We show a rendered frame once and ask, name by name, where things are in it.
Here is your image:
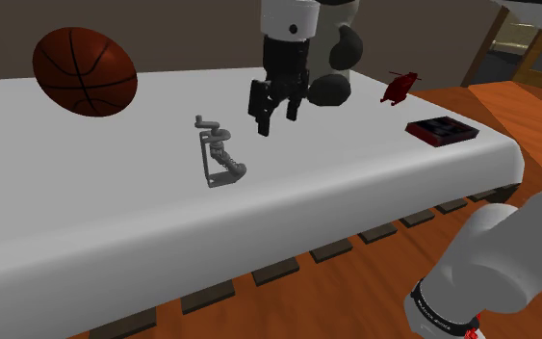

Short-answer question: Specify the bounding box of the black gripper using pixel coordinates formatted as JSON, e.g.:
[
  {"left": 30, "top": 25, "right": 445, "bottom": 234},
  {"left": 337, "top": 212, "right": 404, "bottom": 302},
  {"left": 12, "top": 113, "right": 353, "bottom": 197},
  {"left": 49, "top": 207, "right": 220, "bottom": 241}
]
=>
[{"left": 246, "top": 36, "right": 311, "bottom": 138}]

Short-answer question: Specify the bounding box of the grey metal corkscrew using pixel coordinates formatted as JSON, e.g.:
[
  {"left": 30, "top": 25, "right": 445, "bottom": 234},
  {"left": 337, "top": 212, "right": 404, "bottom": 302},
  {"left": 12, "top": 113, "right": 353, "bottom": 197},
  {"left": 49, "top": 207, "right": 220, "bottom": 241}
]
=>
[{"left": 194, "top": 114, "right": 247, "bottom": 190}]

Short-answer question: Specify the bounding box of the red toy helicopter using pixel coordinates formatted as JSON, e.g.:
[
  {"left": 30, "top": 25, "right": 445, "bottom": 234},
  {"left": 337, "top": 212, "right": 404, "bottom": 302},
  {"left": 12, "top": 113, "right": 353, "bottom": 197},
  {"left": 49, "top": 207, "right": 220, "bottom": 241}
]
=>
[{"left": 379, "top": 70, "right": 424, "bottom": 107}]

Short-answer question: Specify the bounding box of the dark red flat box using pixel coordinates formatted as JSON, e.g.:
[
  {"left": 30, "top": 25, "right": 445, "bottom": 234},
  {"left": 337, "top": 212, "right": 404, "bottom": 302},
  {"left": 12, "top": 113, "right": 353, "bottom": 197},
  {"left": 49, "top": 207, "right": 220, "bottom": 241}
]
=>
[{"left": 404, "top": 116, "right": 481, "bottom": 148}]

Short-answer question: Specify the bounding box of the orange basketball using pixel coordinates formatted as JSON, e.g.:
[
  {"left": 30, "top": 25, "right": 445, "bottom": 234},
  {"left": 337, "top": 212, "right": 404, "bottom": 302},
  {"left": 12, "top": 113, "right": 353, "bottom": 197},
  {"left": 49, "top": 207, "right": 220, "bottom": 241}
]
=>
[{"left": 32, "top": 26, "right": 139, "bottom": 118}]

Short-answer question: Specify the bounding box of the white bed with dark slats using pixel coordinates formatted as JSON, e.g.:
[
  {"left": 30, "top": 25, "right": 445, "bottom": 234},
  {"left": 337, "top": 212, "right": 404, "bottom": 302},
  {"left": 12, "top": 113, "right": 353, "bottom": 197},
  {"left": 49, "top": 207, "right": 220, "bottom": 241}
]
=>
[{"left": 0, "top": 67, "right": 526, "bottom": 339}]

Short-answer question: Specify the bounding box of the wooden framed glass door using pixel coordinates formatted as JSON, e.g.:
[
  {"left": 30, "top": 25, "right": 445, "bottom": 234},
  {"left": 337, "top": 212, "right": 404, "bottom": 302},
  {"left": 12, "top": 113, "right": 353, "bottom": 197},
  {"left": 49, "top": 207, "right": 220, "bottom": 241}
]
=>
[{"left": 459, "top": 6, "right": 542, "bottom": 98}]

